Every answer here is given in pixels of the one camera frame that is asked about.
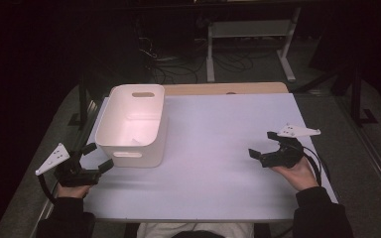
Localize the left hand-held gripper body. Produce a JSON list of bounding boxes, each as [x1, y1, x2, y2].
[[35, 142, 102, 188]]

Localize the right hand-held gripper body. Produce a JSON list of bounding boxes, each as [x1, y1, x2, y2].
[[259, 123, 321, 170]]

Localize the white plastic storage bin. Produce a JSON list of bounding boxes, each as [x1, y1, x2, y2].
[[94, 83, 169, 169]]

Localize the person's left hand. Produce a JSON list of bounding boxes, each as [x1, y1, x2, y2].
[[57, 183, 93, 199]]

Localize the person's right hand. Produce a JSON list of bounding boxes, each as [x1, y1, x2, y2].
[[270, 156, 320, 193]]

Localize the black metal stand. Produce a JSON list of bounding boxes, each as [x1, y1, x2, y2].
[[348, 60, 379, 127], [67, 73, 97, 127]]

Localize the person's white clothing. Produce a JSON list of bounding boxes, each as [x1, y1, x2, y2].
[[136, 221, 256, 238]]

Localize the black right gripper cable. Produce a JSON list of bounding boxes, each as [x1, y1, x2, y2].
[[301, 144, 325, 186]]

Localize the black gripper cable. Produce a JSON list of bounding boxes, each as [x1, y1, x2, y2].
[[37, 174, 58, 203], [301, 144, 325, 186]]

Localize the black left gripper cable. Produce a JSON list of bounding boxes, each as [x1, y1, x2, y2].
[[37, 174, 58, 203]]

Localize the white metal desk frame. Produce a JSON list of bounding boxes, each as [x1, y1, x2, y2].
[[205, 7, 303, 83]]

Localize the tangle of floor cables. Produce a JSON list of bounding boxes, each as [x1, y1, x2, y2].
[[137, 35, 256, 85]]

